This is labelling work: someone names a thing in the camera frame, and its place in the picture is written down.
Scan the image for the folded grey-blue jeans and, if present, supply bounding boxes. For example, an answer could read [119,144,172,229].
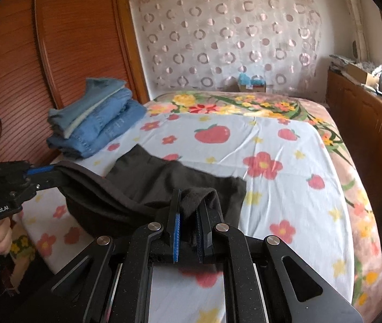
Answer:
[48,78,126,138]

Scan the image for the circle-patterned wall curtain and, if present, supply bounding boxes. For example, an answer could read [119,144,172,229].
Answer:
[128,0,323,93]

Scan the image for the open cardboard box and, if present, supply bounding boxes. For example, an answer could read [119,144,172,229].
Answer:
[346,63,380,86]

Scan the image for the wooden cabinet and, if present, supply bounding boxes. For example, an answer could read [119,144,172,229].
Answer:
[327,69,382,189]

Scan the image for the black pants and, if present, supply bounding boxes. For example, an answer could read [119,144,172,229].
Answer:
[56,144,248,243]

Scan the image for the white floral bed sheet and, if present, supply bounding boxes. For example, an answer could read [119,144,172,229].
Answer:
[21,111,355,323]

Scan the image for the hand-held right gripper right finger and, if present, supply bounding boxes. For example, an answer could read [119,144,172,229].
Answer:
[196,197,363,323]

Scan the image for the pink floral blanket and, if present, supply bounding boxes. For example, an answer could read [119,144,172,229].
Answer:
[147,91,382,310]

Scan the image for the beige window curtain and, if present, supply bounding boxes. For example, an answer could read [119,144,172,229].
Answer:
[337,0,371,63]

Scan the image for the stack of folded cloths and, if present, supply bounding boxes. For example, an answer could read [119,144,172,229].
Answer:
[329,54,356,71]

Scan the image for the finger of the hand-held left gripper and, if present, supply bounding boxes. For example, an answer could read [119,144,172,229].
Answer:
[33,172,64,191]
[25,165,58,177]

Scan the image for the folded blue jeans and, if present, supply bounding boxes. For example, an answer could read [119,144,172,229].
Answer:
[46,89,146,160]

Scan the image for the wooden louvered wardrobe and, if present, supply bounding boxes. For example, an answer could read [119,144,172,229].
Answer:
[0,0,149,169]

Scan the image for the cardboard box with blue cloth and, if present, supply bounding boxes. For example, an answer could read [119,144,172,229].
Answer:
[238,73,266,92]

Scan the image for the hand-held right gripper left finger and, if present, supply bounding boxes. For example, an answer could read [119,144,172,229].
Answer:
[43,188,182,323]

